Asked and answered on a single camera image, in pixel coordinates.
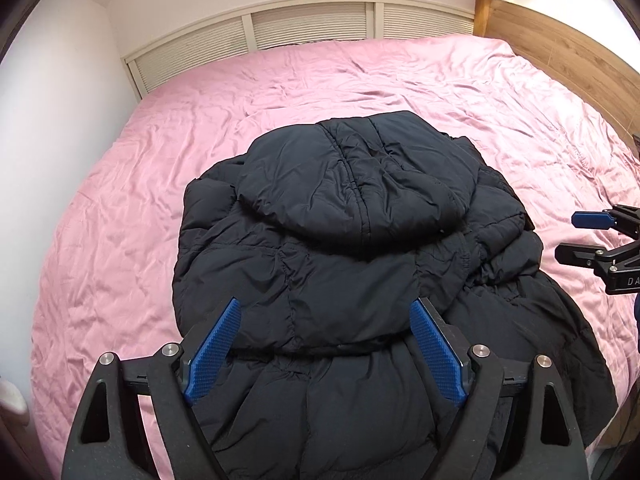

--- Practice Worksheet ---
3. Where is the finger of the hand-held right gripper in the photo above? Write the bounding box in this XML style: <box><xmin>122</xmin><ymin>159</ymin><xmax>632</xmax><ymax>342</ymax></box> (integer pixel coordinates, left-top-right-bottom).
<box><xmin>571</xmin><ymin>204</ymin><xmax>640</xmax><ymax>236</ymax></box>
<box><xmin>556</xmin><ymin>240</ymin><xmax>640</xmax><ymax>272</ymax></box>

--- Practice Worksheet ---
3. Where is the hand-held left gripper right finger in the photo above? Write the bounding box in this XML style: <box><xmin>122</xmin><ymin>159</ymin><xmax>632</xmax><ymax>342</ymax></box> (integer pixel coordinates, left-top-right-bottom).
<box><xmin>409</xmin><ymin>296</ymin><xmax>588</xmax><ymax>480</ymax></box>

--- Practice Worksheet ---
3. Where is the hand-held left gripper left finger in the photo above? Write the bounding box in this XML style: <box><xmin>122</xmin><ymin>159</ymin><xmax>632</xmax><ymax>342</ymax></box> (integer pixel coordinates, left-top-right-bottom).
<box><xmin>61</xmin><ymin>297</ymin><xmax>243</xmax><ymax>480</ymax></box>

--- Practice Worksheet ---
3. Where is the black puffer coat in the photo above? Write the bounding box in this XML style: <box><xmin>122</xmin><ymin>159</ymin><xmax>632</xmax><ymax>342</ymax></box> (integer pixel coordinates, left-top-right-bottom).
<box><xmin>170</xmin><ymin>110</ymin><xmax>618</xmax><ymax>480</ymax></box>

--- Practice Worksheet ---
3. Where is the wooden headboard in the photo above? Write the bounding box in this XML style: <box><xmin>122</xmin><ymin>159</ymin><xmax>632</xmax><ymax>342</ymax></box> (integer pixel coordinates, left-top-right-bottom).
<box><xmin>472</xmin><ymin>0</ymin><xmax>640</xmax><ymax>153</ymax></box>

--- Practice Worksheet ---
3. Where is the pink bed cover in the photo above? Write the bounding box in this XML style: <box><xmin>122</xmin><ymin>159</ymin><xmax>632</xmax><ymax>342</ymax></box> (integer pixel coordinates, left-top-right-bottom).
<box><xmin>30</xmin><ymin>35</ymin><xmax>640</xmax><ymax>466</ymax></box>

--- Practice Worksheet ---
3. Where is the white object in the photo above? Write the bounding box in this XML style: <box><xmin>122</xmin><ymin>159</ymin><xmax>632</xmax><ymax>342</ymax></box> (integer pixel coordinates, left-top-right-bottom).
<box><xmin>0</xmin><ymin>377</ymin><xmax>27</xmax><ymax>417</ymax></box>

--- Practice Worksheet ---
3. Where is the white louvered panel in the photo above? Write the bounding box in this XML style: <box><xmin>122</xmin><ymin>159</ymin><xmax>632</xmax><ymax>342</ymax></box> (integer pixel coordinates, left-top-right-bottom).
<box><xmin>122</xmin><ymin>1</ymin><xmax>476</xmax><ymax>101</ymax></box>

